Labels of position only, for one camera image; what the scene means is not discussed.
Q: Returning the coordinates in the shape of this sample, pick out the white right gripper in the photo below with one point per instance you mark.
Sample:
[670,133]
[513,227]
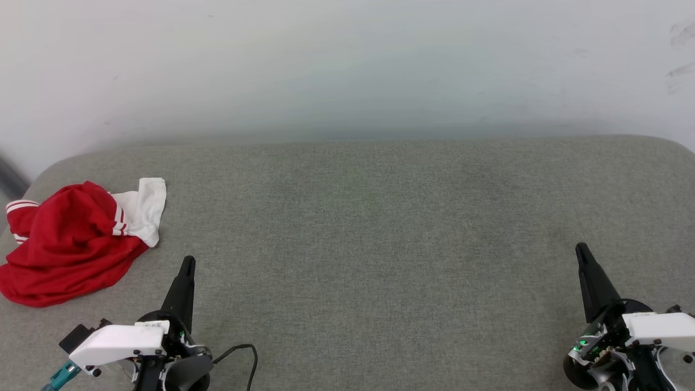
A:
[659,328]

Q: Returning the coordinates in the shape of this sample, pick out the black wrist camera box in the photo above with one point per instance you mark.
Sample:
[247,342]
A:
[81,335]
[676,309]

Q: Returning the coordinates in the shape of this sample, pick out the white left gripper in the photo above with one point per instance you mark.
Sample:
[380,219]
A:
[117,343]

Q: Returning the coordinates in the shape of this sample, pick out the grey fabric sofa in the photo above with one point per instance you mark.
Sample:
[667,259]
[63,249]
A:
[380,228]

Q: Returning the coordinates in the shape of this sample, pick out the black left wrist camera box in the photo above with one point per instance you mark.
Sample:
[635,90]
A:
[81,335]

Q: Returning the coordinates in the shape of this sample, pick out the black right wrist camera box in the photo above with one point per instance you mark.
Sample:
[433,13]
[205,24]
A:
[676,309]

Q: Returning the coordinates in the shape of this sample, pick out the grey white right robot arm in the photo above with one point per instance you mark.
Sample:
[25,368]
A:
[594,373]

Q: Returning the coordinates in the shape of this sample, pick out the red white baseball shirt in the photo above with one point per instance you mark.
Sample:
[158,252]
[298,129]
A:
[65,244]

